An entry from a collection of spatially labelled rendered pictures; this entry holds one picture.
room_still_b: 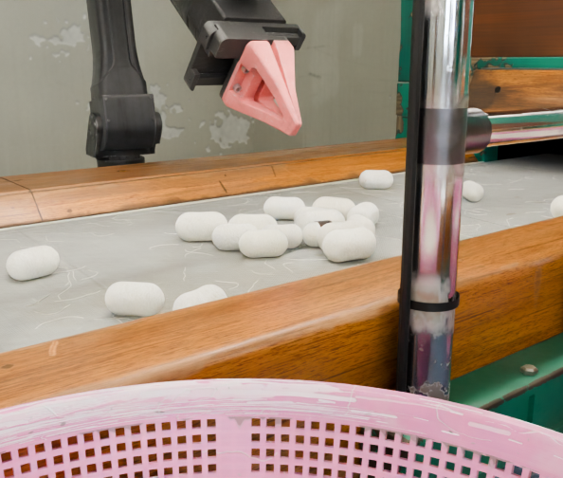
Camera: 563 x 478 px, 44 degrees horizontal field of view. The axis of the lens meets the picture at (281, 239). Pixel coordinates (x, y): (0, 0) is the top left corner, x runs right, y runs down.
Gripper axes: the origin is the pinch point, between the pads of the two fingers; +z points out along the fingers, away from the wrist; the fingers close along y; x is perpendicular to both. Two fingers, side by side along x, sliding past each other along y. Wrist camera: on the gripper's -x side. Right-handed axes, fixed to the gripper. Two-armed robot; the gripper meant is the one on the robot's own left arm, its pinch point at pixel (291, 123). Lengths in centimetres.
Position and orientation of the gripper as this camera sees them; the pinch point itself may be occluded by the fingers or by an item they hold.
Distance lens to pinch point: 59.0
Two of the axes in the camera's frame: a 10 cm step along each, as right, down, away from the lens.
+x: -3.9, 6.2, 6.8
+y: 7.9, -1.5, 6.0
